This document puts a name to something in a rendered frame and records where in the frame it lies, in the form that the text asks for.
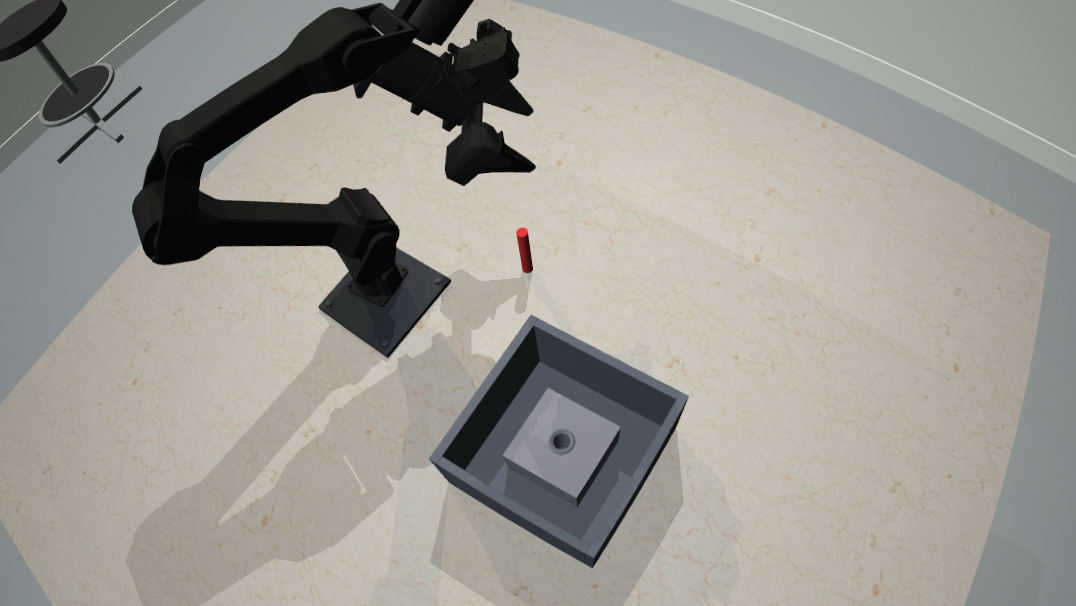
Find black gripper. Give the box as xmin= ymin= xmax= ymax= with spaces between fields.
xmin=407 ymin=52 xmax=536 ymax=187

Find red peg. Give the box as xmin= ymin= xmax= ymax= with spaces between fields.
xmin=516 ymin=228 xmax=533 ymax=273

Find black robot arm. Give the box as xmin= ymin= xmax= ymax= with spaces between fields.
xmin=132 ymin=0 xmax=519 ymax=307

